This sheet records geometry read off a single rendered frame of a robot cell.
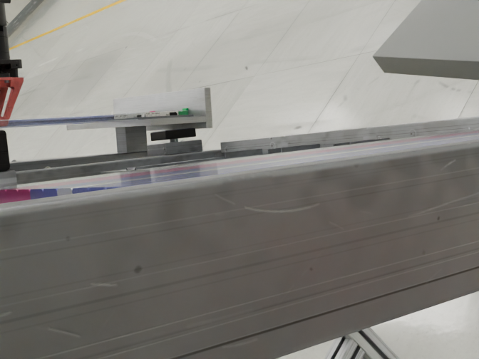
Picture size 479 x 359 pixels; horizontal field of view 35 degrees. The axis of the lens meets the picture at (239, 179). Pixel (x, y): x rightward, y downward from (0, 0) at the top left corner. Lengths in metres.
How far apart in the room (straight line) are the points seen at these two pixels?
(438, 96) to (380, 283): 2.00
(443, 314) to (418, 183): 1.39
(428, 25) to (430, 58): 0.10
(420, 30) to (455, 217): 0.97
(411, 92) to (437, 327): 0.91
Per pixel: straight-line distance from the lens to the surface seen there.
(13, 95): 1.23
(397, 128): 0.83
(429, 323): 1.69
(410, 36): 1.28
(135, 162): 1.00
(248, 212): 0.24
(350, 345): 1.29
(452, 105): 2.20
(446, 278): 0.32
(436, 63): 1.19
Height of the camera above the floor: 1.16
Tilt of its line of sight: 26 degrees down
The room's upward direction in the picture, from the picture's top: 43 degrees counter-clockwise
